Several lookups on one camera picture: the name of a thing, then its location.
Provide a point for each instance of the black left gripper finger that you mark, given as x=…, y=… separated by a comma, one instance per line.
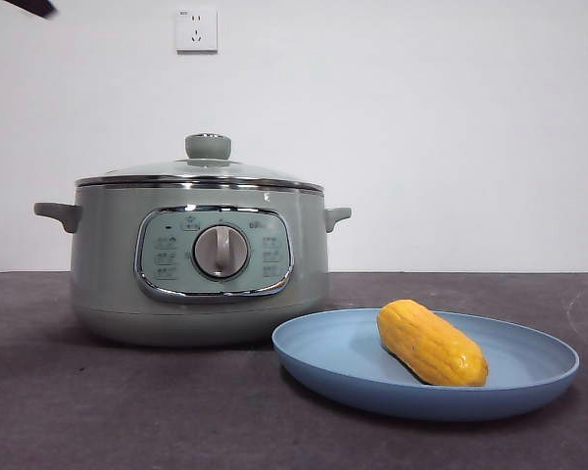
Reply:
x=38, y=7

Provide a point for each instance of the blue round plate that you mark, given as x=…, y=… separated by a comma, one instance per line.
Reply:
x=333, y=362

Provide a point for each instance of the white wall power socket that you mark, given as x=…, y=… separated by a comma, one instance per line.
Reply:
x=197, y=30

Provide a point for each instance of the pale green electric steamer pot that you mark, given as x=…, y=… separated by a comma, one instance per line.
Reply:
x=108, y=274

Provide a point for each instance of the glass lid with green knob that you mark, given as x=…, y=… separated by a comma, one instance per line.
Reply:
x=208, y=146

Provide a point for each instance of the yellow corn cob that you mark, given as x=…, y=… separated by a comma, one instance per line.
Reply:
x=431, y=343

